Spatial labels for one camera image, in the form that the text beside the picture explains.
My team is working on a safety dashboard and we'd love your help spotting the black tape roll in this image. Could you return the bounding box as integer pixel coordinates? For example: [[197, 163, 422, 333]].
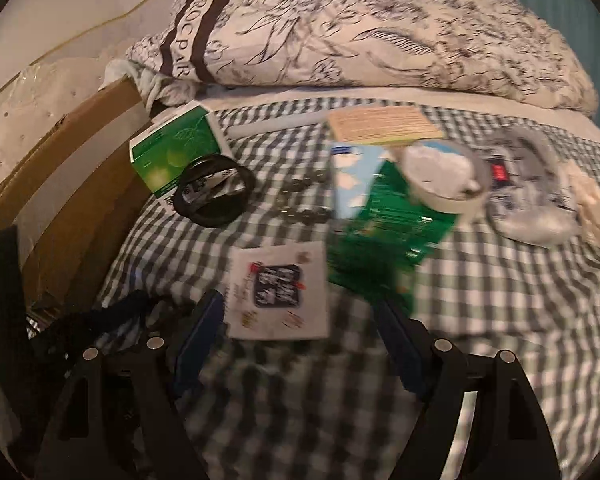
[[172, 155, 255, 229]]

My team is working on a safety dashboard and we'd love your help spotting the blue and white packet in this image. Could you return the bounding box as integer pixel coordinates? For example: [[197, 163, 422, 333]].
[[330, 141, 383, 222]]

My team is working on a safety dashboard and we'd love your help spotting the clear plastic bag with items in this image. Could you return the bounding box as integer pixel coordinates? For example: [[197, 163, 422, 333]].
[[484, 126, 583, 247]]

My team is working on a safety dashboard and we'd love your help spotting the green and white carton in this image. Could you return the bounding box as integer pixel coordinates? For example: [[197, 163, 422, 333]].
[[129, 100, 237, 207]]

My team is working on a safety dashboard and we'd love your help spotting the brown cardboard box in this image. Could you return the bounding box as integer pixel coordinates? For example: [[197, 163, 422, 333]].
[[0, 77, 155, 313]]

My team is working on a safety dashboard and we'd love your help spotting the dark bead bracelet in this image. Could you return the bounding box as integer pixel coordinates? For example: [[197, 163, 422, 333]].
[[274, 169, 332, 225]]

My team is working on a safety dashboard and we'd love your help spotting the cream cloth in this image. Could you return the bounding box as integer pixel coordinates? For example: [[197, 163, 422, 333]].
[[564, 164, 600, 250]]

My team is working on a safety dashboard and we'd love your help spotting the white tape roll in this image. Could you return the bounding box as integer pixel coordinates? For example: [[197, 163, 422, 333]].
[[400, 139, 494, 220]]

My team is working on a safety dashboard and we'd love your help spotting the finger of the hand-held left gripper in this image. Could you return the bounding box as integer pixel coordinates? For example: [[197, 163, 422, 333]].
[[30, 290, 153, 366]]

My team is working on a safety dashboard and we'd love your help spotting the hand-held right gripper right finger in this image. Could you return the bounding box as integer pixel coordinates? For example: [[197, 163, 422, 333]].
[[374, 299, 563, 480]]

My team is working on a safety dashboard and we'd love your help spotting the green foil packet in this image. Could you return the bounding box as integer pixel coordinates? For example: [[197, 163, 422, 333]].
[[326, 159, 457, 313]]

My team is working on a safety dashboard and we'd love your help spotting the white sticker card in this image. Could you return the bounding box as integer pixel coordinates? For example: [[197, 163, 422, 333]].
[[226, 241, 331, 342]]

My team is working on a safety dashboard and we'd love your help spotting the light green cloth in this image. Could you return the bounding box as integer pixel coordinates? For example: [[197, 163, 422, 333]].
[[104, 59, 182, 108]]

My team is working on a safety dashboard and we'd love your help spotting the floral printed duvet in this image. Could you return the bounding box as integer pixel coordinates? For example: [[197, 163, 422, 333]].
[[125, 0, 600, 118]]

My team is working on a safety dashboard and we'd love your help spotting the white ruler strip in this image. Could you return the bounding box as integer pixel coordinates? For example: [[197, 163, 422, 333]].
[[226, 109, 332, 137]]

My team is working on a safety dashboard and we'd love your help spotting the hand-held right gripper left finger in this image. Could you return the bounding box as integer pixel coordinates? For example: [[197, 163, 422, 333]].
[[35, 290, 227, 480]]

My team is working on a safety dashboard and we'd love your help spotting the white tufted cushion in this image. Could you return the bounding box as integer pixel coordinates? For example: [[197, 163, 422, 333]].
[[0, 56, 127, 188]]

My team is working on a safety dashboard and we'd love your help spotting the green checkered bedsheet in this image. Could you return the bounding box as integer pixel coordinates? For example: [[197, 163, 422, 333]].
[[94, 94, 600, 480]]

